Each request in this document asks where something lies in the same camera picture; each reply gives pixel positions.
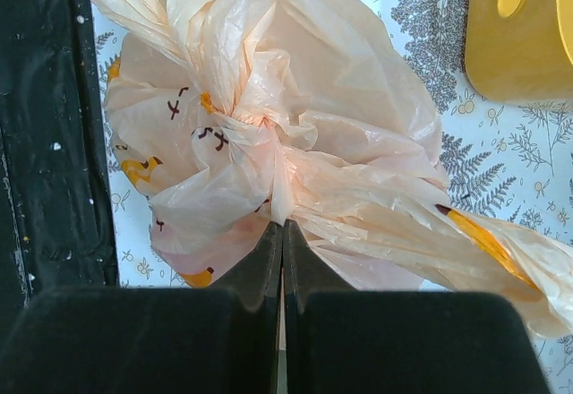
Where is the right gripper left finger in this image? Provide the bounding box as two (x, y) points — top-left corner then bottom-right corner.
(1, 224), (282, 393)

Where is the yellow plastic bin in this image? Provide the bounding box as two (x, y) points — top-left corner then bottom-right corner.
(465, 0), (572, 102)

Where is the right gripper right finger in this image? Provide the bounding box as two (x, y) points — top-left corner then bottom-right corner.
(283, 221), (549, 393)

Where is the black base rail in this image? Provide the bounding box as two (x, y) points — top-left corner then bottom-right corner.
(0, 0), (119, 310)

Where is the floral table mat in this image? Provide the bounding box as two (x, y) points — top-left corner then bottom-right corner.
(92, 0), (572, 393)

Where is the orange plastic grocery bag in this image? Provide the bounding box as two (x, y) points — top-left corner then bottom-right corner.
(90, 0), (572, 337)

